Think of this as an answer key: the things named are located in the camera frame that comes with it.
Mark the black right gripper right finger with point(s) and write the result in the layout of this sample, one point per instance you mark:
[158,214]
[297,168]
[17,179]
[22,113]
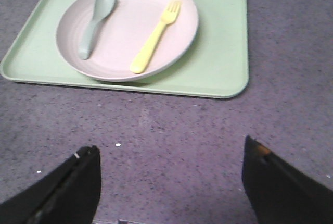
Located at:
[278,192]

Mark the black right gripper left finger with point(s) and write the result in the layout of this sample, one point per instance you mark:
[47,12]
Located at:
[69,194]

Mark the beige round plate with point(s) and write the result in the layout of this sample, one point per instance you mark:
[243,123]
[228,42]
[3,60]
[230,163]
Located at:
[122,35]

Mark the yellow plastic fork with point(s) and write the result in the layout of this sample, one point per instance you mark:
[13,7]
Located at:
[169,16]

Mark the light green serving tray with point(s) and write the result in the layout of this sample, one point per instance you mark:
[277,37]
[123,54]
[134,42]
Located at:
[215,65]

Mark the sage green plastic spoon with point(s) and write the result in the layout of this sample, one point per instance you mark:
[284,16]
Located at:
[102,9]

